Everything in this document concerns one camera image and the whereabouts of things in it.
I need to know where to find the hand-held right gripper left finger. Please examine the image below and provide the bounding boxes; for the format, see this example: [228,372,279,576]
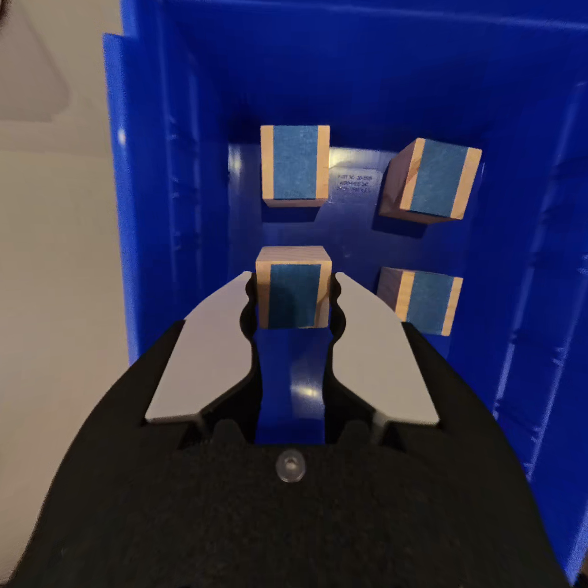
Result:
[144,271,263,444]

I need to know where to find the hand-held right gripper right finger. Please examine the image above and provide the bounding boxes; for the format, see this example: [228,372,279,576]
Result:
[323,271,441,444]

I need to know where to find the wooden cube with blue stripe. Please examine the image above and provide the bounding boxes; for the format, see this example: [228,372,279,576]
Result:
[379,137,483,225]
[377,267,464,337]
[260,124,330,207]
[255,246,333,330]

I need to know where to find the blue plastic bin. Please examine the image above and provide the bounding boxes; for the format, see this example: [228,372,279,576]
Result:
[102,0,588,586]

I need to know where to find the grey desk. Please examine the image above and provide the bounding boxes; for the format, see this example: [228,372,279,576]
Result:
[0,0,138,488]

